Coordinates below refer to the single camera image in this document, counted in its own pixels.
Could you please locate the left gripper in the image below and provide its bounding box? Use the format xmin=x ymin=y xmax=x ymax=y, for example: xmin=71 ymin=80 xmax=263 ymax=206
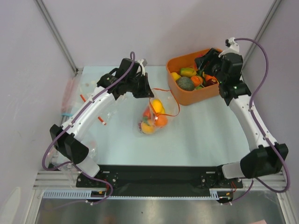
xmin=126 ymin=72 xmax=154 ymax=98

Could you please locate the clear zip top bag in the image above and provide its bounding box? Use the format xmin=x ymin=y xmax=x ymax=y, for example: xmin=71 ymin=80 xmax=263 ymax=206
xmin=134 ymin=88 xmax=180 ymax=136

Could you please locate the orange tangerine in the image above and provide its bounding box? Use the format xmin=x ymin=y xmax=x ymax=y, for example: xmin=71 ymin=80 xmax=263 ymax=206
xmin=154 ymin=115 xmax=168 ymax=127

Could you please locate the yellow orange peach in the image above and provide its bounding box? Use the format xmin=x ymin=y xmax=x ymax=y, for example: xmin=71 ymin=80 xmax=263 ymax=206
xmin=141 ymin=120 xmax=155 ymax=134

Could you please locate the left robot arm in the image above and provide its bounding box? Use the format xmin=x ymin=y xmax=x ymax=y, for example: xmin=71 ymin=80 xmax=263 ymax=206
xmin=50 ymin=58 xmax=154 ymax=187

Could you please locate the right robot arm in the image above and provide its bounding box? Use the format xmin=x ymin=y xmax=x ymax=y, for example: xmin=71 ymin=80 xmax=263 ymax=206
xmin=194 ymin=48 xmax=288 ymax=187

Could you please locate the orange persimmon with leaves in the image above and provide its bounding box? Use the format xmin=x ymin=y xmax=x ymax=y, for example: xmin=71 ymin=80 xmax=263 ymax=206
xmin=191 ymin=76 xmax=203 ymax=87

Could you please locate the green yellow mango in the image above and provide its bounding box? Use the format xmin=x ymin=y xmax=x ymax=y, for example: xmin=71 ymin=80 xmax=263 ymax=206
xmin=179 ymin=68 xmax=197 ymax=78

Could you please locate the orange plastic bin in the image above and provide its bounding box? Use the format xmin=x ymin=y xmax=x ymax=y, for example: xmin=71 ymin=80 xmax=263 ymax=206
xmin=166 ymin=49 xmax=219 ymax=105

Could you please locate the green netted melon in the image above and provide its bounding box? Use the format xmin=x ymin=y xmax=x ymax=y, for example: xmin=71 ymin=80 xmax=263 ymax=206
xmin=176 ymin=77 xmax=195 ymax=91

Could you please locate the pile of clear bags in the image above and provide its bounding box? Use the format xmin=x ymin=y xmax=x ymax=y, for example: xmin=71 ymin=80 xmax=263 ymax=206
xmin=47 ymin=73 xmax=126 ymax=180

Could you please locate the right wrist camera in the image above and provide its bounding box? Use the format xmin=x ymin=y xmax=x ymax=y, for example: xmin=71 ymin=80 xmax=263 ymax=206
xmin=218 ymin=37 xmax=240 ymax=58

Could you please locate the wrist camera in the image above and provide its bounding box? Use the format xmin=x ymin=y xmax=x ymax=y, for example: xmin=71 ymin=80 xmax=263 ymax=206
xmin=137 ymin=59 xmax=147 ymax=75
xmin=218 ymin=37 xmax=240 ymax=58

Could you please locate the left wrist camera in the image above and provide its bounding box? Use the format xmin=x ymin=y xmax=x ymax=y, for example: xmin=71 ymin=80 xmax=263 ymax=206
xmin=137 ymin=59 xmax=147 ymax=75

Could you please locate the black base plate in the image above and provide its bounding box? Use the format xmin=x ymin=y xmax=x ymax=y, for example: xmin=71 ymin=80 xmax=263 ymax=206
xmin=76 ymin=165 xmax=243 ymax=196

